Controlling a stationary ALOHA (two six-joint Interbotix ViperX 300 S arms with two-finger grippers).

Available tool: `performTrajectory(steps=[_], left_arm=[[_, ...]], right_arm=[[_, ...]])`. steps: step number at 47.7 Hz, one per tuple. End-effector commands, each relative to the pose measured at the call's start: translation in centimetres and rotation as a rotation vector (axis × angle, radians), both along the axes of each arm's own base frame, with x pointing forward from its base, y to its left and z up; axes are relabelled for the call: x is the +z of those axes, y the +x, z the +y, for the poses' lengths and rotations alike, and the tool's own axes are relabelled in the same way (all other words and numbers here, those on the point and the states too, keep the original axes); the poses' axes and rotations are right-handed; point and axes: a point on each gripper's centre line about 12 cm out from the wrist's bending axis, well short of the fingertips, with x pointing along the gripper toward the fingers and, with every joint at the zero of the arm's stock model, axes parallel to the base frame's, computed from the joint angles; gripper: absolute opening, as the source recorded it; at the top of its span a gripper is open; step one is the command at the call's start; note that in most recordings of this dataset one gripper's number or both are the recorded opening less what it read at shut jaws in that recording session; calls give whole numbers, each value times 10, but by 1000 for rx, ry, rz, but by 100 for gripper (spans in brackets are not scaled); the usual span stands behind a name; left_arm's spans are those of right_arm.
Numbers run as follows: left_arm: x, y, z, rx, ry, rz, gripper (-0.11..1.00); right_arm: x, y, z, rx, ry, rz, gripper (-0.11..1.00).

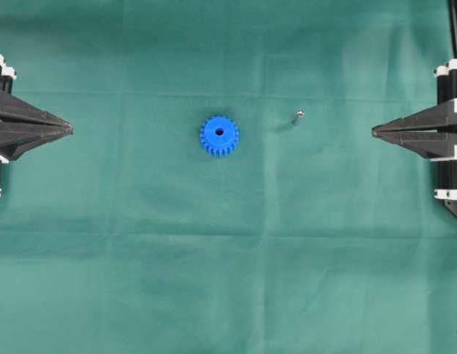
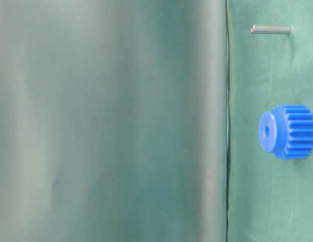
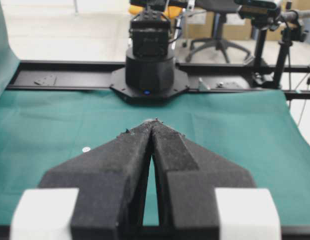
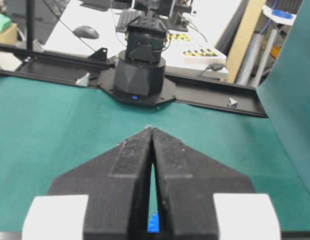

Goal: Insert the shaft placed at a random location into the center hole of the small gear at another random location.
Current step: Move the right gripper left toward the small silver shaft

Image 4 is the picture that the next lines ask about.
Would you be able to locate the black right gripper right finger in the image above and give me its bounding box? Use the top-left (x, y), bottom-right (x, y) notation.
top-left (152, 128), bottom-right (256, 240)

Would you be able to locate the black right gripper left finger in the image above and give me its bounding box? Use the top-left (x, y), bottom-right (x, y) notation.
top-left (47, 127), bottom-right (152, 240)

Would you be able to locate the small blue plastic gear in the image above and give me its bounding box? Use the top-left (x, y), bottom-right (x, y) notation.
top-left (147, 212), bottom-right (160, 234)

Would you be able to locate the green fabric mat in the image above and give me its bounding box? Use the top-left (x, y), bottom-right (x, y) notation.
top-left (0, 77), bottom-right (310, 232)

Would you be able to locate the white box with checker markers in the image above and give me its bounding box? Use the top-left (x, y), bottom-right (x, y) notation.
top-left (182, 45), bottom-right (227, 67)

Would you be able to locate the green upright backdrop board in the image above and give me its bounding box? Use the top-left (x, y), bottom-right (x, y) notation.
top-left (257, 0), bottom-right (310, 194)

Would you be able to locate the black computer mouse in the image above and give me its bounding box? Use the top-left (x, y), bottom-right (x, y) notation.
top-left (72, 25), bottom-right (100, 40)

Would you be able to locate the black keyboard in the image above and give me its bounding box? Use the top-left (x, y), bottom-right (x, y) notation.
top-left (115, 10), bottom-right (141, 33)

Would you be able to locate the brown cardboard sheet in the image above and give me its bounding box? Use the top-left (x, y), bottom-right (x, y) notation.
top-left (226, 0), bottom-right (266, 84)

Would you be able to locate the black vertical pole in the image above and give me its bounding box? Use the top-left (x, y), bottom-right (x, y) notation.
top-left (25, 0), bottom-right (35, 51)

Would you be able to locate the black aluminium frame rail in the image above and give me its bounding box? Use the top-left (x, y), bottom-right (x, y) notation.
top-left (0, 44), bottom-right (267, 118)

